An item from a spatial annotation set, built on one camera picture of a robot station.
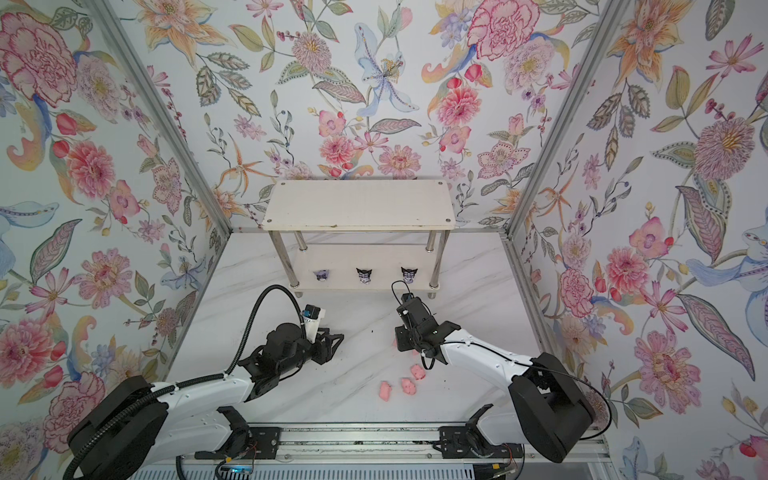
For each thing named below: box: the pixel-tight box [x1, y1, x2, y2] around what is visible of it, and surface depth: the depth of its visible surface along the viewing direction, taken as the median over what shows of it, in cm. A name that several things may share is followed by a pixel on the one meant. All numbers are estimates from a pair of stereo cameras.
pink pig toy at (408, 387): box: [401, 378, 417, 395], surface depth 82 cm
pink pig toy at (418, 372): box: [410, 364, 427, 381], surface depth 85 cm
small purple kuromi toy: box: [313, 269, 330, 282], surface depth 98 cm
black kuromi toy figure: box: [400, 267, 418, 284], surface depth 97 cm
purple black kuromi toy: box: [356, 268, 373, 285], surface depth 97 cm
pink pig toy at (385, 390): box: [379, 381, 393, 402], surface depth 83 cm
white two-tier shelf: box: [261, 179, 457, 299], surface depth 89 cm
